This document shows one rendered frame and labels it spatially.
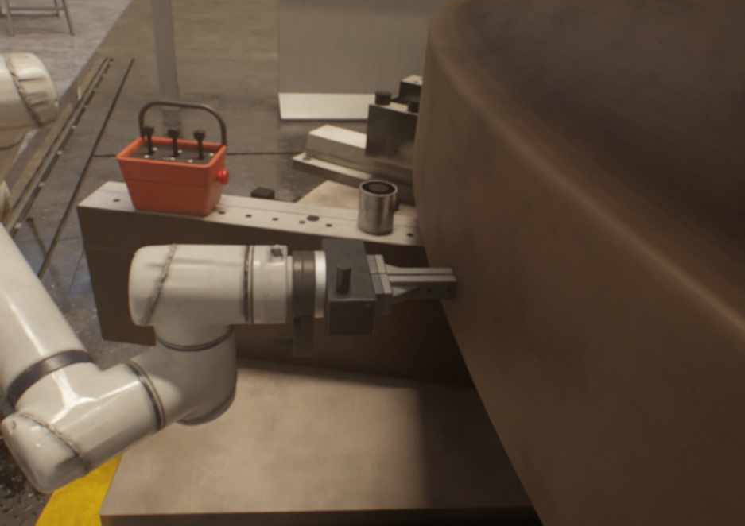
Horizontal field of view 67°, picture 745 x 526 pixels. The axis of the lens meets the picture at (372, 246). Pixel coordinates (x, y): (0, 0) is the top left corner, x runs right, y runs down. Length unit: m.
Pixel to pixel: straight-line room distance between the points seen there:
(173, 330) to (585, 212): 0.43
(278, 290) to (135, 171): 0.73
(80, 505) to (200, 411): 0.96
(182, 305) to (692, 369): 0.46
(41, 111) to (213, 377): 0.55
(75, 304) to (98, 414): 1.66
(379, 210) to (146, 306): 0.68
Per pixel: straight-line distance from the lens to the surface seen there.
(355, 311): 0.59
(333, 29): 4.24
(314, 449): 1.26
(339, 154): 2.43
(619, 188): 0.45
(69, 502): 1.66
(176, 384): 0.67
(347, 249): 0.67
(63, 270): 2.51
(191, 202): 1.27
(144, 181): 1.28
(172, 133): 1.29
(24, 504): 1.70
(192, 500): 1.20
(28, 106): 1.03
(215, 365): 0.67
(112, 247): 1.40
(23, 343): 0.69
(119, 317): 1.51
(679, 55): 0.56
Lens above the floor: 1.27
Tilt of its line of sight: 30 degrees down
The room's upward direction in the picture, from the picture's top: 5 degrees clockwise
